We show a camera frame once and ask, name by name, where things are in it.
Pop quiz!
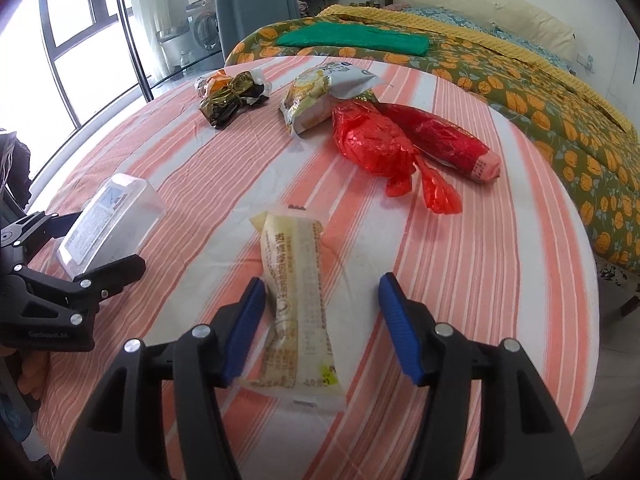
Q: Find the grey washing machine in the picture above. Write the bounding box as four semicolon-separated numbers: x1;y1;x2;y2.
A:
185;2;224;54

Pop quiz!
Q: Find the black framed window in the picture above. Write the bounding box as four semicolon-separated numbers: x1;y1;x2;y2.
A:
0;0;127;137

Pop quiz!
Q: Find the yellow white snack bag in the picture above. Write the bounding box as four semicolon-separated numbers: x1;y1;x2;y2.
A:
279;60;387;137

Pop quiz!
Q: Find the beige padded headboard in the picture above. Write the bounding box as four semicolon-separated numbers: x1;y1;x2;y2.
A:
385;0;579;61

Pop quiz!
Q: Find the red snack packet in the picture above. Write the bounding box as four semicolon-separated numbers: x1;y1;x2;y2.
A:
377;103;501;185

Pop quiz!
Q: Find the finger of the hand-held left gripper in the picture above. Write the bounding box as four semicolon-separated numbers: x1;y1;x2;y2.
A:
10;254;147;327
0;211;82;262

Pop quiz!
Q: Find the steel bucket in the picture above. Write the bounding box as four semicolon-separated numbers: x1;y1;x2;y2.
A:
155;27;194;74

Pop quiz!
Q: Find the orange snack wrapper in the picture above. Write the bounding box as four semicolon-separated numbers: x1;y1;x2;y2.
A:
195;71;229;99

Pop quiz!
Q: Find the red plastic bag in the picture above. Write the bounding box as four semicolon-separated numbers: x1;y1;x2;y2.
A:
332;101;464;216

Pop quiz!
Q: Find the clear plastic box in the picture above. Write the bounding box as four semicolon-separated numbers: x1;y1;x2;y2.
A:
56;173;166;279

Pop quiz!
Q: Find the glass sliding door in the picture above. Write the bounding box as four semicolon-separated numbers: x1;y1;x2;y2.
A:
112;0;222;104

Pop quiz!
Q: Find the grey blue curtain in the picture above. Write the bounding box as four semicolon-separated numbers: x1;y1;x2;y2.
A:
212;0;296;64

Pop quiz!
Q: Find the blue patterned pillow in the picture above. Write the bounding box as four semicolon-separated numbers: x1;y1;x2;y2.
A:
492;24;572;72
402;6;481;31

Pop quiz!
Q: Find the orange striped tablecloth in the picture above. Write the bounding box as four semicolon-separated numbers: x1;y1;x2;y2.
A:
27;55;601;480

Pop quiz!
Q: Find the green towel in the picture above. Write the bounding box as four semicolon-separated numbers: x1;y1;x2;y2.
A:
276;21;431;56

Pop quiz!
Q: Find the cream snack wrapper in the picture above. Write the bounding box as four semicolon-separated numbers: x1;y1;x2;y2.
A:
237;205;344;414

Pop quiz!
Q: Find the brown gold crumpled wrapper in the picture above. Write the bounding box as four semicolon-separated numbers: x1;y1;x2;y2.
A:
200;71;271;130

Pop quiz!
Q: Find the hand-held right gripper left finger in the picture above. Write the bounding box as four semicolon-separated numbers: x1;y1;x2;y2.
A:
55;276;267;480

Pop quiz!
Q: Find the yellow blanket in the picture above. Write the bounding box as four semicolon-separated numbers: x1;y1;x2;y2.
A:
317;4;637;133

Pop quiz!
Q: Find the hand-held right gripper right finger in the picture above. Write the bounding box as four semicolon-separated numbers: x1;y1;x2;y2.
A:
378;272;586;480

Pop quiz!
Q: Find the person's left hand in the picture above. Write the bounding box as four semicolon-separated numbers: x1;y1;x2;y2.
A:
15;349;51;398

